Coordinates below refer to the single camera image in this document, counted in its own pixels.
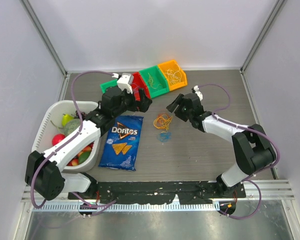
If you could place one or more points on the frame post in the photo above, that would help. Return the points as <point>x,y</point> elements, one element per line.
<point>270,20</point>
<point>43,35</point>

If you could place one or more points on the right green bin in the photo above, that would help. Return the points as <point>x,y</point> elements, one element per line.
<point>155,81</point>

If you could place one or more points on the yellow green pear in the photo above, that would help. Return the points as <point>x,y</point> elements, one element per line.
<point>66,118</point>

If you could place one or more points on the blue Doritos chip bag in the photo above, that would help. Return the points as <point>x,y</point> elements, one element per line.
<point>122,143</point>

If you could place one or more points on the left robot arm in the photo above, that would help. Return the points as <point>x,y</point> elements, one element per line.
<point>44,171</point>

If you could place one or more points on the red apple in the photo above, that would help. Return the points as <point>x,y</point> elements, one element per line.
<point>57,139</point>

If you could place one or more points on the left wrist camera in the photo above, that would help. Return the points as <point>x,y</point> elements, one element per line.
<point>124,81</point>

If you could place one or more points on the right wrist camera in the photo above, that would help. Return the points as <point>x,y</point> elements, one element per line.
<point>196,90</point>

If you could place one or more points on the white slotted cable duct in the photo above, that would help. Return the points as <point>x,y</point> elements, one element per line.
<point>175,206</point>

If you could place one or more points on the white fruit basket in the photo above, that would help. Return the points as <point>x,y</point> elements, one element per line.
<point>48,129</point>

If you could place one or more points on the right frame post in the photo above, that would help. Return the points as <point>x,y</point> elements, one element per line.
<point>270,20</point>

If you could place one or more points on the red bin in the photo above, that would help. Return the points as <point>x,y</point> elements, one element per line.
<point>139,83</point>

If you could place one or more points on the left frame post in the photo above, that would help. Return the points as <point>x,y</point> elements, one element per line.
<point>43,35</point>

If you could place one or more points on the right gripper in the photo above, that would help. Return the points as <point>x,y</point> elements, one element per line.
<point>179,100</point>

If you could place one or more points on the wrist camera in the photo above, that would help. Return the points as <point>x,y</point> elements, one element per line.
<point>124,81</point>
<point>196,90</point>

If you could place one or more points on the green bin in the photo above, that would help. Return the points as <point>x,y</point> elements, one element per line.
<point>104,86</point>
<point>155,81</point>

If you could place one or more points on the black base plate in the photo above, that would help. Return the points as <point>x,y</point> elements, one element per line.
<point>161,192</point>

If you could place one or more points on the orange bin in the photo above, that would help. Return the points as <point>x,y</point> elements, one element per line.
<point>175,76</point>

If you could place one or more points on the left green bin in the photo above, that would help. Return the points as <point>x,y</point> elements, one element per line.
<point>104,86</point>

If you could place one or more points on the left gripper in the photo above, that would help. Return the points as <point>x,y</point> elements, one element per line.
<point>141,106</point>

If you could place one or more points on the green lime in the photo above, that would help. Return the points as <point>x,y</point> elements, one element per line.
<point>83,157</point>

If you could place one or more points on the green melon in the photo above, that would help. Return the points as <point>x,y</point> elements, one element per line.
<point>71,126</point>

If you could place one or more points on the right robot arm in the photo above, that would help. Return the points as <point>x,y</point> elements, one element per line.
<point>253,150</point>

